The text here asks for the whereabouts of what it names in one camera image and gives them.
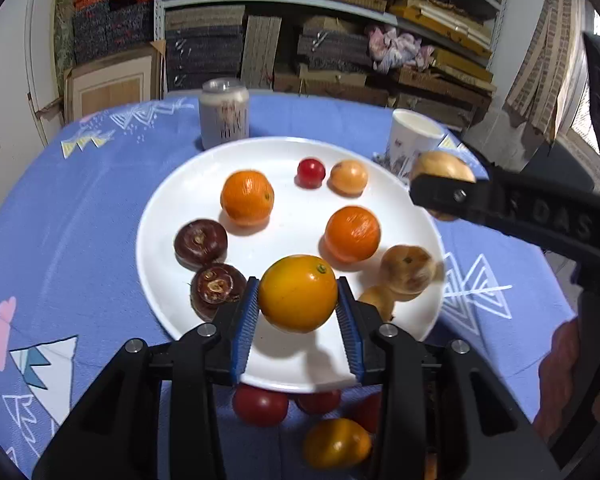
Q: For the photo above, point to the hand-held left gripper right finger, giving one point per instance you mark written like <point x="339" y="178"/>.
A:
<point x="351" y="335"/>

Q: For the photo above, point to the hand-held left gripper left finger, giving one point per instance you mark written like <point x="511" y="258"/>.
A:
<point x="245" y="330"/>

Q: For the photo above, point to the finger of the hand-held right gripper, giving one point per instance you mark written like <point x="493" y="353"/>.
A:
<point x="440" y="192"/>
<point x="485" y="172"/>

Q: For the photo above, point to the tan passion fruit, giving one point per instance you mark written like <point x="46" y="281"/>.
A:
<point x="380" y="302"/>
<point x="407" y="269"/>
<point x="445" y="165"/>

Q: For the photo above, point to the dark brown passion fruit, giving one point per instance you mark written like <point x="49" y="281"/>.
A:
<point x="217" y="290"/>

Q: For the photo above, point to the yellow orange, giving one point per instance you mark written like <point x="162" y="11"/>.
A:
<point x="336" y="442"/>
<point x="297" y="292"/>

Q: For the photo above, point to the red cherry tomato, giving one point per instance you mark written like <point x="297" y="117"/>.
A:
<point x="367" y="412"/>
<point x="310" y="172"/>
<point x="260" y="405"/>
<point x="318" y="401"/>

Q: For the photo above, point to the small tan loquat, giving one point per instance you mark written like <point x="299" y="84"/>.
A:
<point x="348" y="177"/>

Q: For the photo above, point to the orange mandarin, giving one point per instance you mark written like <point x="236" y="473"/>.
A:
<point x="246" y="197"/>
<point x="352" y="234"/>

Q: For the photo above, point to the white round plate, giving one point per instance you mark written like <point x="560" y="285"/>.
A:
<point x="295" y="220"/>

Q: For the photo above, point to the person's right hand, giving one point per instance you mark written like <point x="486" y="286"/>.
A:
<point x="560" y="370"/>

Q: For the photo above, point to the white paper cup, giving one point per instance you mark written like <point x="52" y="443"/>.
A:
<point x="412" y="140"/>

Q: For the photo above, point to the bright white framed window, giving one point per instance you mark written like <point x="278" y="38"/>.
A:
<point x="575" y="140"/>

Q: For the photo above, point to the stack of brown woven boxes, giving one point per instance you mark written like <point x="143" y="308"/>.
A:
<point x="445" y="100"/>

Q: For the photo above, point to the tan woven hanging blind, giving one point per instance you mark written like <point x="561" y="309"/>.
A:
<point x="545" y="60"/>

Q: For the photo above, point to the stack of yellow wooden boxes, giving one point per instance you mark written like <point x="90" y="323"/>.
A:
<point x="450" y="35"/>

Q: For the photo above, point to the pink crumpled plastic bag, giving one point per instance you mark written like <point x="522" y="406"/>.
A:
<point x="400" y="47"/>

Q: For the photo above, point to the stack of dark wooden boxes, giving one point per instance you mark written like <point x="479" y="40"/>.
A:
<point x="330" y="55"/>

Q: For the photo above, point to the blue printed tablecloth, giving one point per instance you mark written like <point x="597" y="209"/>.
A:
<point x="80" y="235"/>

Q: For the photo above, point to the silver drink can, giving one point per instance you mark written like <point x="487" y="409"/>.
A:
<point x="224" y="115"/>

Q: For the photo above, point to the upright grey woven box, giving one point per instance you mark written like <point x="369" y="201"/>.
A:
<point x="260" y="52"/>

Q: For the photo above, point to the framed cardboard panel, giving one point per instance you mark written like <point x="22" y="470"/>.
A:
<point x="112" y="90"/>

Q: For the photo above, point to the stack of dark grey boxes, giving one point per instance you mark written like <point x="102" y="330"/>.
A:
<point x="202" y="50"/>

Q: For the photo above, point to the grey metal shelving rack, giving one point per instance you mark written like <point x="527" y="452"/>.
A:
<point x="158" y="35"/>

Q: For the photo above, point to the stack of dark blue boxes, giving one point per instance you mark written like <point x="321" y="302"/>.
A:
<point x="112" y="35"/>

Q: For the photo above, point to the white leaning board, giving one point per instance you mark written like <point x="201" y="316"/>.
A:
<point x="37" y="60"/>

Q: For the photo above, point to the green grey leaning panel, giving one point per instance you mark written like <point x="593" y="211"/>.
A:
<point x="64" y="25"/>

